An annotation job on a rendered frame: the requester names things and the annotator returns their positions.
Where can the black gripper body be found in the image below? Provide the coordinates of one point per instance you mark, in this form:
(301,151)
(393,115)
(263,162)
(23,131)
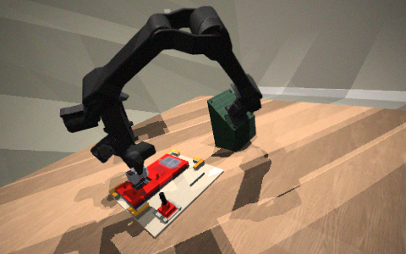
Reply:
(134,153)

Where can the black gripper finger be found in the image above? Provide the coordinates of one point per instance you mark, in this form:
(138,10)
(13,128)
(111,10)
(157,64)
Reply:
(121,154)
(138,168)

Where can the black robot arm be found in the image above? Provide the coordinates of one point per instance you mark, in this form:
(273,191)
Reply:
(102,94)

